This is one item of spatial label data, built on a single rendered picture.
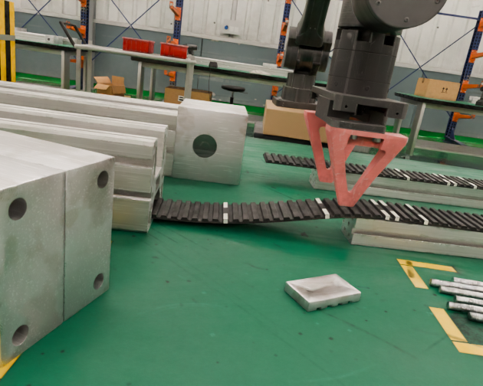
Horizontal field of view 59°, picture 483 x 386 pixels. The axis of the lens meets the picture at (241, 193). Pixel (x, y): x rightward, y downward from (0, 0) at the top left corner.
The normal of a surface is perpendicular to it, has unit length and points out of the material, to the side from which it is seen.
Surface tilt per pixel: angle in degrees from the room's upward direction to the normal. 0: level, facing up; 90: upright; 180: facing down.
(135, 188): 90
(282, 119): 90
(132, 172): 90
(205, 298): 0
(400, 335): 0
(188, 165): 90
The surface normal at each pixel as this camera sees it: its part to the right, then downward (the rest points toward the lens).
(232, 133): 0.04, 0.31
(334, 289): 0.14, -0.94
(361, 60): -0.33, 0.24
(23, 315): 0.94, 0.22
